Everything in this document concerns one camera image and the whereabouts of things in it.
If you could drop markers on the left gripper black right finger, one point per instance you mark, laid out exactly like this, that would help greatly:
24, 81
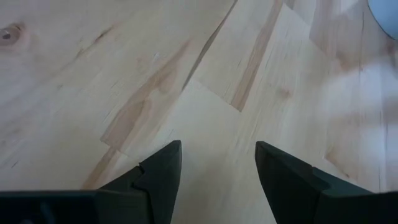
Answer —
286, 193

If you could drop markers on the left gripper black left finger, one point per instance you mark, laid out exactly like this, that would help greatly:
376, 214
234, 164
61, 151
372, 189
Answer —
161, 186

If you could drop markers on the pale blue rounded object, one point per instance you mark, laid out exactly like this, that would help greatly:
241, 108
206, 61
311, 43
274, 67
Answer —
387, 14

